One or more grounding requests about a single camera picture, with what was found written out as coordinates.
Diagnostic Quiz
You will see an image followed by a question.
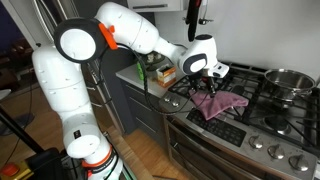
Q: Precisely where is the white upper cabinet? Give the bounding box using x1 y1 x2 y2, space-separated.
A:
126 0 186 14

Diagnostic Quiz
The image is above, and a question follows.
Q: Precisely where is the steel oven door handle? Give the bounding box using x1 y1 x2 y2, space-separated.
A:
168 123 258 180

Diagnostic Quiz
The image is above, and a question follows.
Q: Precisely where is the orange carton box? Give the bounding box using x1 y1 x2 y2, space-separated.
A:
155 64 177 89

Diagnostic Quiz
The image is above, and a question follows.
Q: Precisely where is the pink cloth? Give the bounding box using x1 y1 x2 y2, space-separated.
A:
189 89 250 122

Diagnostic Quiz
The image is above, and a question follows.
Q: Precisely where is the black tripod leg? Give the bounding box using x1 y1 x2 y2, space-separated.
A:
0 106 44 154

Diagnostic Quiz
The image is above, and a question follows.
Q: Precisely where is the stainless steel refrigerator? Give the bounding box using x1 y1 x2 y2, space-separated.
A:
9 0 125 134

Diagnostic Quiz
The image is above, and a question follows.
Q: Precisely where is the metal wall hook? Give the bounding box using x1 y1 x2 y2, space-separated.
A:
198 18 214 26

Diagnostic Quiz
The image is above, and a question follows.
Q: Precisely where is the dark grey lower cabinet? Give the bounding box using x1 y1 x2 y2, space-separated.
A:
119 78 168 144

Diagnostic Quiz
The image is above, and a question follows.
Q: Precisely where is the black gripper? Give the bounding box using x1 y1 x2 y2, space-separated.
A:
187 73 218 98

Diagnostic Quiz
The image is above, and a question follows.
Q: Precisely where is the black oven mitt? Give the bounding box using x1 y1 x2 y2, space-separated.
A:
185 0 203 43

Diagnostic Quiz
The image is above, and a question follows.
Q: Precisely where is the steel cooking pot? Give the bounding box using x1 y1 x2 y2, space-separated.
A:
264 68 317 101

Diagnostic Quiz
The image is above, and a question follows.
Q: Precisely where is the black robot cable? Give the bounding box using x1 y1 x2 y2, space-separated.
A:
99 42 209 116

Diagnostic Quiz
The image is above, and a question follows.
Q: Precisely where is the red emergency stop button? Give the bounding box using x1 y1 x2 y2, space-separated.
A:
0 162 21 178

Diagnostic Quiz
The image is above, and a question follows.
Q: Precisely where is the black robot base box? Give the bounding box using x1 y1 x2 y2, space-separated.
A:
24 148 81 180

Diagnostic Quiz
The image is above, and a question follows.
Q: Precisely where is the stainless steel gas stove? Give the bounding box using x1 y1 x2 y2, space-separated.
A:
159 59 320 180

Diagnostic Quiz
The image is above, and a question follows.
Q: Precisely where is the green plastic bottle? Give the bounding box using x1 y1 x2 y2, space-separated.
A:
136 62 146 82

